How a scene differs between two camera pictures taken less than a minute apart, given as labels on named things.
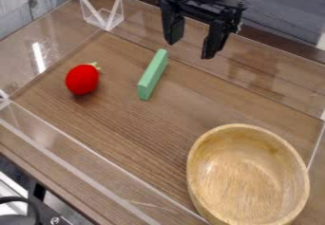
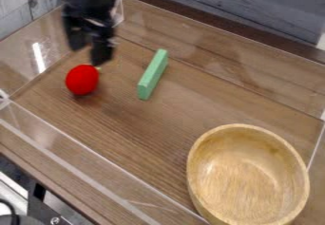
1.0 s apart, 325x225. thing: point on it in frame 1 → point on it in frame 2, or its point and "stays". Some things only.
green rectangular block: [153, 74] stays
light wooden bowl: [248, 177] stays
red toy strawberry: [83, 77] stays
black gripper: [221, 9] → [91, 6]
